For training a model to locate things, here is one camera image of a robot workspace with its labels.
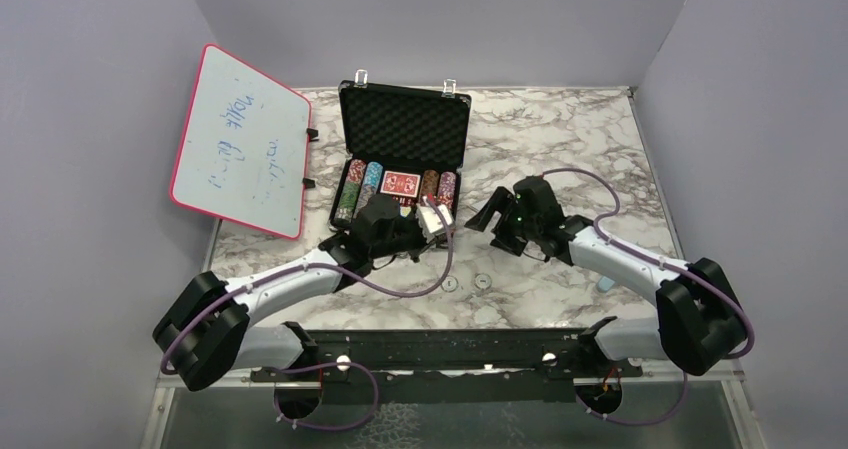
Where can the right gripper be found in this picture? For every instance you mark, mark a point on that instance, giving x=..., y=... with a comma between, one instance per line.
x=501, y=201

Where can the red playing card deck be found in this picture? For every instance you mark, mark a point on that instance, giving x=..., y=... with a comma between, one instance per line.
x=400, y=184

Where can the black poker case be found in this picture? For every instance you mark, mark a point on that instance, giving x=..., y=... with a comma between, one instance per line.
x=405, y=129

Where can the white poker chip right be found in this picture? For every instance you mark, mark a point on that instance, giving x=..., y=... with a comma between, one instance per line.
x=482, y=281

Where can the purple green chip stack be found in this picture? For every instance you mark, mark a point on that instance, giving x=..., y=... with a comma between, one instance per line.
x=446, y=189

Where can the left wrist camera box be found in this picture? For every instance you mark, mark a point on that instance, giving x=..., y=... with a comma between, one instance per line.
x=434, y=218

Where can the red green chip stack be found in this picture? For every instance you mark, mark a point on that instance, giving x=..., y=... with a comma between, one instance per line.
x=349, y=192

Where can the blue orange chip stack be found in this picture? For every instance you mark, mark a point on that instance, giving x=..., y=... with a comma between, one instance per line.
x=369, y=185

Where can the orange black chip stack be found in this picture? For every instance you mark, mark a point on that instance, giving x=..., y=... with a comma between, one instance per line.
x=429, y=184

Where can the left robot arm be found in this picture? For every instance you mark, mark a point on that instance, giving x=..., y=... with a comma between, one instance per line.
x=213, y=325

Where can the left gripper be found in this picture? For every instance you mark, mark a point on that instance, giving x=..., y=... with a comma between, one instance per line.
x=422, y=241

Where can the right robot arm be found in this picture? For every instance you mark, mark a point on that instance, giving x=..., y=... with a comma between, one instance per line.
x=697, y=321

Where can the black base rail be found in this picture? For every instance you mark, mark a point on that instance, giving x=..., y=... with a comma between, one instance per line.
x=355, y=367

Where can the pink framed whiteboard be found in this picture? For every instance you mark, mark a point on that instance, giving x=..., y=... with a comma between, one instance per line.
x=243, y=154

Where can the white poker chip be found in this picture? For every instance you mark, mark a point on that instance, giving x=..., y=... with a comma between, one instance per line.
x=482, y=281
x=450, y=284

